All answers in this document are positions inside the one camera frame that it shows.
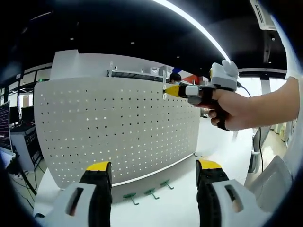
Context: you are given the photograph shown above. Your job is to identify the ceiling strip light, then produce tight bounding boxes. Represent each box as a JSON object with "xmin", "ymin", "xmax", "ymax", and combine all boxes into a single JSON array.
[{"xmin": 151, "ymin": 0, "xmax": 232, "ymax": 61}]

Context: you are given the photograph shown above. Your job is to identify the storage shelf with boxes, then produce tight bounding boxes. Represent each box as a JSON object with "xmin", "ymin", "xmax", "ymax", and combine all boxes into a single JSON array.
[{"xmin": 106, "ymin": 61, "xmax": 175, "ymax": 84}]

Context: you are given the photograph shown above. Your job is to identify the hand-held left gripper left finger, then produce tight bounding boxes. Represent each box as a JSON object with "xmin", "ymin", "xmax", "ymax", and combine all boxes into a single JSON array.
[{"xmin": 53, "ymin": 161, "xmax": 113, "ymax": 227}]

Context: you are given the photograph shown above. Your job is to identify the person's right hand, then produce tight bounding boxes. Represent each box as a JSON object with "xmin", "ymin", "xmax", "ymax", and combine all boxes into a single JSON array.
[{"xmin": 208, "ymin": 91, "xmax": 255, "ymax": 131}]

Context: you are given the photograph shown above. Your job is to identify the computer monitor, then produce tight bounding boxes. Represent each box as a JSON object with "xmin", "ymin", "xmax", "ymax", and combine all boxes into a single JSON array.
[{"xmin": 0, "ymin": 100, "xmax": 16, "ymax": 164}]

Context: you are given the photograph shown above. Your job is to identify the black monitor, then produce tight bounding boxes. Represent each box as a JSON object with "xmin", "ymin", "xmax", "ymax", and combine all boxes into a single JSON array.
[{"xmin": 20, "ymin": 106, "xmax": 34, "ymax": 124}]

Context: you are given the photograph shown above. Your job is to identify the ceiling air conditioner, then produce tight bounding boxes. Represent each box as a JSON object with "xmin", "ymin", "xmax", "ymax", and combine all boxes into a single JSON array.
[{"xmin": 250, "ymin": 0, "xmax": 277, "ymax": 31}]

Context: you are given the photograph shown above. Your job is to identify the grey mesh office chair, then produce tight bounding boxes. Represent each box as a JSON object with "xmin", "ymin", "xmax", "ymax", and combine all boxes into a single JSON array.
[{"xmin": 247, "ymin": 155, "xmax": 293, "ymax": 213}]

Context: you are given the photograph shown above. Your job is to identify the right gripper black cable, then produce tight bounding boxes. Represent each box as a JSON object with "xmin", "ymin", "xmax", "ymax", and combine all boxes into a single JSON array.
[{"xmin": 236, "ymin": 81, "xmax": 265, "ymax": 175}]

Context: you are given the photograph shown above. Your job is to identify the person's white shirt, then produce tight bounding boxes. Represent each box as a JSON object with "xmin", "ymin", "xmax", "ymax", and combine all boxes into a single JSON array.
[{"xmin": 269, "ymin": 9, "xmax": 303, "ymax": 171}]

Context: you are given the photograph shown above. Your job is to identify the white perforated mounting plate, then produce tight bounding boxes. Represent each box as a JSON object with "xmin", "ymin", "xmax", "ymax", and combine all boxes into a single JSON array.
[{"xmin": 33, "ymin": 77, "xmax": 202, "ymax": 192}]

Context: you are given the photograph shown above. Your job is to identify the dark equipment cabinet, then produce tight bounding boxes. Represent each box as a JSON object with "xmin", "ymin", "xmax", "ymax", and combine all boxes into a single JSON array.
[{"xmin": 10, "ymin": 125, "xmax": 45, "ymax": 172}]

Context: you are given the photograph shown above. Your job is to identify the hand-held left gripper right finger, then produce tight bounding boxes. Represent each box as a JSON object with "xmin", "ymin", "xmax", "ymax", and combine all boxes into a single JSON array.
[{"xmin": 196, "ymin": 159, "xmax": 258, "ymax": 227}]

